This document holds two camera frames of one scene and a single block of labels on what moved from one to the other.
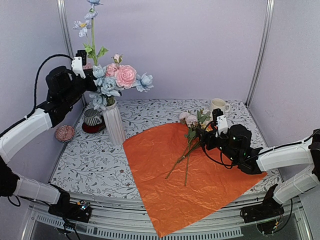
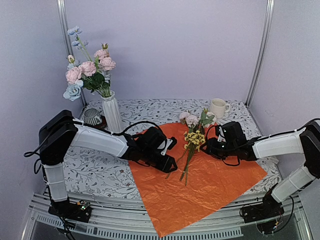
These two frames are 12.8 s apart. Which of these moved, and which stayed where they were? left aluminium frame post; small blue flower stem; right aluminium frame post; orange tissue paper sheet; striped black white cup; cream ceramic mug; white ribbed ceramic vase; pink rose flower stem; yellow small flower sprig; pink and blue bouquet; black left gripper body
Moved: pink and blue bouquet; pink rose flower stem; black left gripper body; yellow small flower sprig; small blue flower stem
Stayed: right aluminium frame post; cream ceramic mug; orange tissue paper sheet; white ribbed ceramic vase; left aluminium frame post; striped black white cup
